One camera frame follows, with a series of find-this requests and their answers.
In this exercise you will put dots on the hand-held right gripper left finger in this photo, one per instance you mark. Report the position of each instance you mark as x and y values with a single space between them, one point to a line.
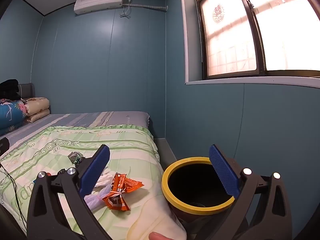
96 170

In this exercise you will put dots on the white foam fruit net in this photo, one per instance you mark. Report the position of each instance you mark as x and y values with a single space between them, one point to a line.
93 200

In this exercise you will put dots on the dark framed window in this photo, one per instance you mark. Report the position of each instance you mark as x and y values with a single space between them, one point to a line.
225 42

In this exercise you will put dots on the white wrapped air conditioner pipe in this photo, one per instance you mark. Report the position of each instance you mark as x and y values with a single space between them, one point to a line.
150 7

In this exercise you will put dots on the beige folded quilt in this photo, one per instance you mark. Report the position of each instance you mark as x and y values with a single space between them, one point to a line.
37 107

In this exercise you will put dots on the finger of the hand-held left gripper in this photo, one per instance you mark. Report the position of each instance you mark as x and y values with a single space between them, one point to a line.
4 145

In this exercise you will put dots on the black bin with yellow rim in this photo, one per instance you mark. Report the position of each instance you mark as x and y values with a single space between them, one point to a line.
165 183

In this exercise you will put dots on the blue flamingo folded quilt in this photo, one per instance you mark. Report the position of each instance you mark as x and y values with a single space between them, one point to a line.
12 115

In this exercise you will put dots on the person's right hand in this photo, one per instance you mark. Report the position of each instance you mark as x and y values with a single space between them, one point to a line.
158 237

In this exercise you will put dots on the grey padded headboard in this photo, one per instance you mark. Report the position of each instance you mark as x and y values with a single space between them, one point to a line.
27 90

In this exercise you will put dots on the dark green foil wrapper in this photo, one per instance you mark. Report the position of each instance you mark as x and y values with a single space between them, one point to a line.
80 161

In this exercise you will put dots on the black clothes pile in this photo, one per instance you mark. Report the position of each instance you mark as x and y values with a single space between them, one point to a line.
10 87

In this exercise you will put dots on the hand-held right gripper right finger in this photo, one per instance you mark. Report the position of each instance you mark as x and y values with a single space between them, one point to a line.
223 172

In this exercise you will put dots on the white air conditioner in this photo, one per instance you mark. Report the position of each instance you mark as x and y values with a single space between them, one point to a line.
100 2

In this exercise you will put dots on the red round window decal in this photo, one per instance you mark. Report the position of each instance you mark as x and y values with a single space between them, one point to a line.
218 13

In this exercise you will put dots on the green floral blanket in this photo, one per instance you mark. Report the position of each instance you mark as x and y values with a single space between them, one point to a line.
130 140

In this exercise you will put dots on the bed with blue striped sheet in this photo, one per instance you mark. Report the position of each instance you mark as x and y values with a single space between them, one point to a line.
75 118

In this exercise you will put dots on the silver foil wrapper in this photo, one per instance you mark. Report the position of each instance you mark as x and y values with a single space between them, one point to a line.
73 157

